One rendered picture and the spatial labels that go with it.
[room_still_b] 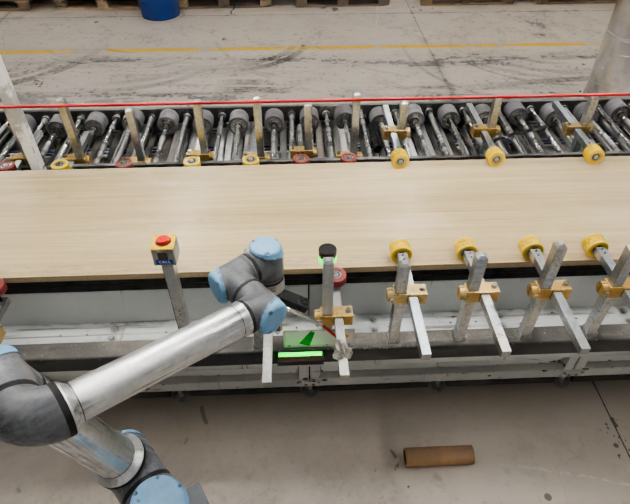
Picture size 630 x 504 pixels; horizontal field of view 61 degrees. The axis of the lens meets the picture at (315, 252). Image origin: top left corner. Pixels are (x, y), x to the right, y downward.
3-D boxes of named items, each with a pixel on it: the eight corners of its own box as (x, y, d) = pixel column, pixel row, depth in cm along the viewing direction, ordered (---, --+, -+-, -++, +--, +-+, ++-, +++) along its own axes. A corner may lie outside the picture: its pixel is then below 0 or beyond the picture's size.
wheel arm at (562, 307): (588, 354, 169) (592, 347, 166) (577, 354, 168) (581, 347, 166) (534, 248, 205) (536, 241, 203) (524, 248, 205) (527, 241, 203)
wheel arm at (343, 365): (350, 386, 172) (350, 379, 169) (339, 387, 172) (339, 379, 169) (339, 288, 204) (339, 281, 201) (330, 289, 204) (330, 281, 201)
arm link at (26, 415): (-8, 449, 91) (293, 296, 131) (-31, 401, 98) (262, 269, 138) (8, 485, 98) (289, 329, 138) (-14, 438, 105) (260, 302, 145)
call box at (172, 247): (177, 267, 167) (172, 248, 162) (154, 267, 167) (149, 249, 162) (180, 251, 172) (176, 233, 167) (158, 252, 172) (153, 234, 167)
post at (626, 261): (590, 342, 206) (642, 249, 173) (582, 342, 206) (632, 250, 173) (587, 334, 208) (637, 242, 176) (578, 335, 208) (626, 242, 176)
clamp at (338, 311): (352, 325, 191) (353, 315, 188) (314, 326, 191) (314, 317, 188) (351, 313, 196) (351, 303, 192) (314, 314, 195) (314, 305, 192)
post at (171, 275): (195, 350, 198) (173, 262, 167) (181, 351, 198) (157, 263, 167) (196, 341, 201) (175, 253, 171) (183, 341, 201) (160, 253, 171)
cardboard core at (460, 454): (476, 458, 232) (407, 461, 231) (472, 467, 237) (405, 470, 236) (471, 441, 238) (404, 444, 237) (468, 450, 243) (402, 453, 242)
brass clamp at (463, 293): (497, 302, 186) (501, 293, 182) (459, 304, 185) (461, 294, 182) (492, 290, 190) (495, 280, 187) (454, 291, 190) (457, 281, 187)
